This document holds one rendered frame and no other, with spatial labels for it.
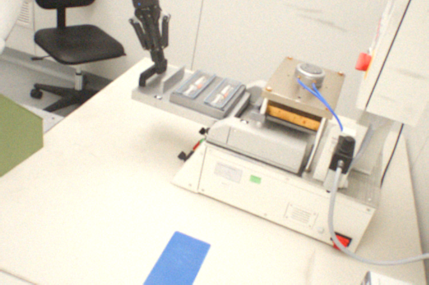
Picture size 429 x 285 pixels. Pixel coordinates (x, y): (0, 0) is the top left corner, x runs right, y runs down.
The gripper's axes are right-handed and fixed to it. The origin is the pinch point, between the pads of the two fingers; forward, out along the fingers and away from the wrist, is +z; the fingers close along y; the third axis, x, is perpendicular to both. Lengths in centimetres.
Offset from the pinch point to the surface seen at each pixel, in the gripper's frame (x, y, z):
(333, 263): 27, -52, 44
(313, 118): 9.7, -46.0, 13.6
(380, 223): -1, -62, 52
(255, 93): -11.0, -25.0, 15.0
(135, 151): 8.9, 9.9, 25.8
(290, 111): 10.0, -40.6, 11.5
